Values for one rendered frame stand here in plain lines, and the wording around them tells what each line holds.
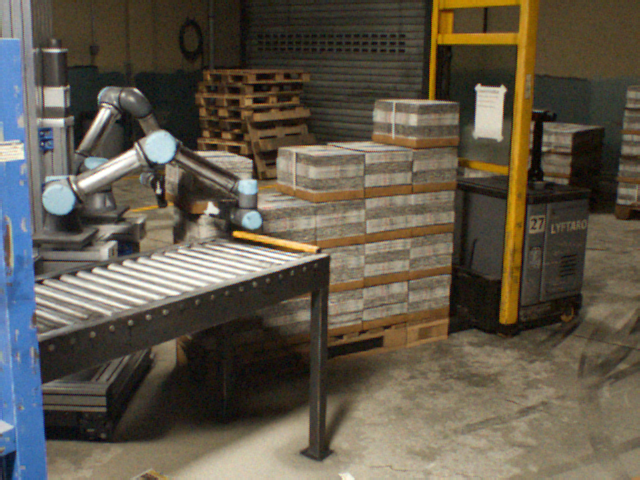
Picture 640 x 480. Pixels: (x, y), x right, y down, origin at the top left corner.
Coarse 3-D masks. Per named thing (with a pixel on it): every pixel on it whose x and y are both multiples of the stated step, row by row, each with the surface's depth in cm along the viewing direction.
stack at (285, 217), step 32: (192, 224) 368; (224, 224) 361; (288, 224) 379; (320, 224) 389; (352, 224) 399; (384, 224) 409; (352, 256) 401; (384, 256) 413; (384, 288) 417; (256, 320) 380; (288, 320) 390; (352, 320) 411; (192, 352) 384; (288, 352) 393; (384, 352) 425
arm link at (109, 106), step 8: (104, 88) 387; (112, 88) 385; (120, 88) 383; (104, 96) 384; (112, 96) 382; (104, 104) 381; (112, 104) 381; (120, 104) 381; (104, 112) 380; (112, 112) 382; (120, 112) 384; (96, 120) 379; (104, 120) 379; (112, 120) 382; (96, 128) 377; (104, 128) 378; (88, 136) 375; (96, 136) 375; (104, 136) 379; (88, 144) 373; (96, 144) 375; (80, 152) 378; (88, 152) 372; (96, 152) 376; (80, 160) 367
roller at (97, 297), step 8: (48, 280) 261; (56, 280) 260; (56, 288) 257; (64, 288) 255; (72, 288) 253; (80, 288) 252; (80, 296) 249; (88, 296) 247; (96, 296) 246; (104, 296) 245; (104, 304) 242; (112, 304) 240; (120, 304) 239; (128, 304) 237; (136, 304) 238
